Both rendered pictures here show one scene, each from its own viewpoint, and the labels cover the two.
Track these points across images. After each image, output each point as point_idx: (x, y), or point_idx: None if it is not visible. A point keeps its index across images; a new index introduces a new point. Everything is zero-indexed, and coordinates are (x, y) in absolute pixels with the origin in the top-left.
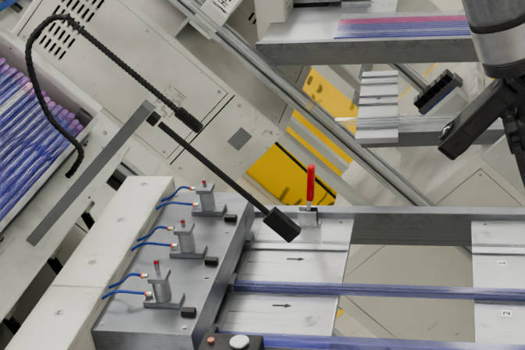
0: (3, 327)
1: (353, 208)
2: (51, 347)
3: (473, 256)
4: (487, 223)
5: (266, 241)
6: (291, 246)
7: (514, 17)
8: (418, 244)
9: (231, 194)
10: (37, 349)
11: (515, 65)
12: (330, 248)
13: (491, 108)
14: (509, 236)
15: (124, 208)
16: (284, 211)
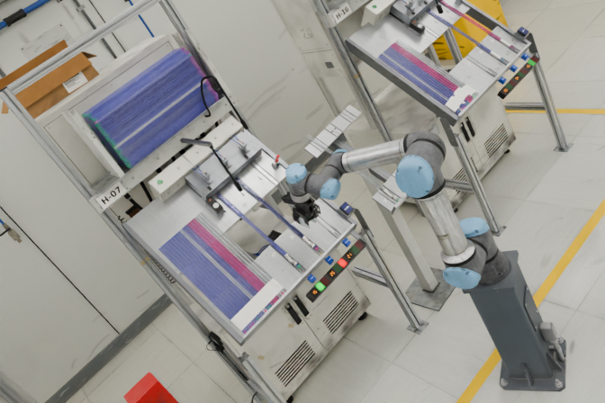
0: None
1: None
2: (170, 180)
3: None
4: (321, 202)
5: (258, 165)
6: (263, 172)
7: (294, 194)
8: None
9: (255, 145)
10: (167, 178)
11: (294, 201)
12: (272, 181)
13: (292, 201)
14: (321, 211)
15: (220, 132)
16: (272, 156)
